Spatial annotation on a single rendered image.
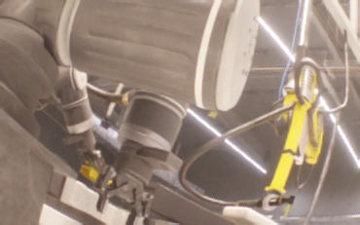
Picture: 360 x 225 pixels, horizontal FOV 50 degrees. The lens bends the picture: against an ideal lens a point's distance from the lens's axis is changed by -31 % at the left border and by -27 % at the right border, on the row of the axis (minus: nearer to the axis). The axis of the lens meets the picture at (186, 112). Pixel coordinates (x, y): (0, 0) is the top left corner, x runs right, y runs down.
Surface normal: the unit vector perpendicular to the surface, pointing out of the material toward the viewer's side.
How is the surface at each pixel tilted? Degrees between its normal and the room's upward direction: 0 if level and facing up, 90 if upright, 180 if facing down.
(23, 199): 90
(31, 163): 90
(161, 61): 153
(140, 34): 132
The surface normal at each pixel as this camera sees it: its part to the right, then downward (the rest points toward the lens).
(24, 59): -0.01, 0.76
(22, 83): 0.80, 0.07
